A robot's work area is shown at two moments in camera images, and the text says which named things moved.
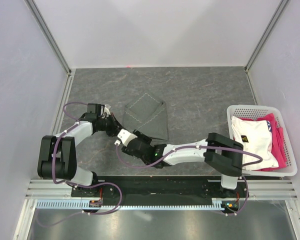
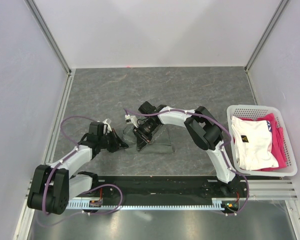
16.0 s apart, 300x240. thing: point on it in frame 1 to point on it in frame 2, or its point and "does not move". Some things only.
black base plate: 158,190 does not move
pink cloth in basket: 278,148 does not move
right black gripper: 145,138 to 141,143
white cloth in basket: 255,135 does not move
